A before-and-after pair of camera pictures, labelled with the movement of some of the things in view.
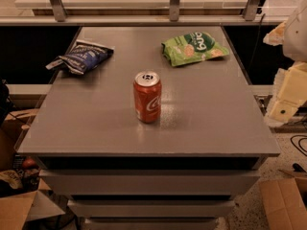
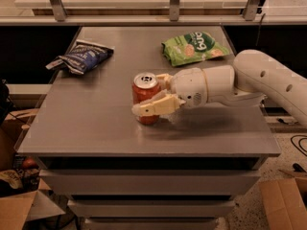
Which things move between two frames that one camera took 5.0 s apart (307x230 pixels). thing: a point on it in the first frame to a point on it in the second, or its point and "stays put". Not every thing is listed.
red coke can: [148, 96] stays put
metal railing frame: [60, 18] stays put
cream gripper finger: [290, 92] to [160, 103]
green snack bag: [192, 47] stays put
